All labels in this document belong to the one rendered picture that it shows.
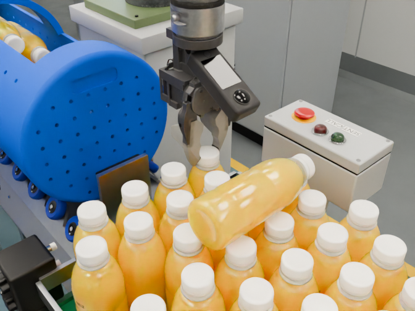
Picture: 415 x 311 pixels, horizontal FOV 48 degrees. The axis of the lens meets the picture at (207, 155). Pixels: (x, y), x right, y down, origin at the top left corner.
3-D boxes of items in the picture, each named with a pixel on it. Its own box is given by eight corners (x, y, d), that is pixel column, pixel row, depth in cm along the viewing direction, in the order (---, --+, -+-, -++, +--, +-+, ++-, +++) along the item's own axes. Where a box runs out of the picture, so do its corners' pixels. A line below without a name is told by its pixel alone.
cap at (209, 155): (220, 153, 78) (220, 144, 77) (217, 166, 75) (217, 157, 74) (197, 150, 79) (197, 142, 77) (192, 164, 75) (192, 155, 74)
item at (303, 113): (302, 110, 86) (302, 104, 85) (318, 117, 84) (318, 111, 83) (289, 116, 84) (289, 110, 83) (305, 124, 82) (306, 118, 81)
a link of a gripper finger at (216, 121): (209, 134, 83) (202, 91, 77) (232, 149, 79) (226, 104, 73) (196, 144, 82) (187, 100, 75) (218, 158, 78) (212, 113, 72)
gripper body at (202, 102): (196, 89, 78) (195, 17, 71) (232, 108, 73) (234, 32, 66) (159, 103, 74) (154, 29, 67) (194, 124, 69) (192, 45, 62)
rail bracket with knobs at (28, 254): (57, 271, 81) (46, 226, 75) (78, 297, 76) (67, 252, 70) (0, 302, 75) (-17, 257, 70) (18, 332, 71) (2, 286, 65)
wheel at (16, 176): (25, 156, 96) (16, 154, 94) (34, 166, 93) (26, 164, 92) (16, 175, 96) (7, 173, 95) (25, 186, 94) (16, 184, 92)
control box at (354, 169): (294, 142, 96) (300, 97, 90) (381, 189, 83) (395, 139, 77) (260, 161, 90) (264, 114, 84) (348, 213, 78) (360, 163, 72)
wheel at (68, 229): (79, 211, 82) (70, 210, 80) (92, 225, 79) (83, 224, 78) (68, 234, 82) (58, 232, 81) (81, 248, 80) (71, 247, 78)
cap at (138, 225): (125, 240, 61) (124, 230, 60) (123, 220, 65) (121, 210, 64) (155, 236, 62) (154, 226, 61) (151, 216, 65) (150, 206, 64)
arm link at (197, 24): (236, 2, 63) (189, 15, 59) (235, 34, 66) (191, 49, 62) (200, -10, 68) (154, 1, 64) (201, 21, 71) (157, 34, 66)
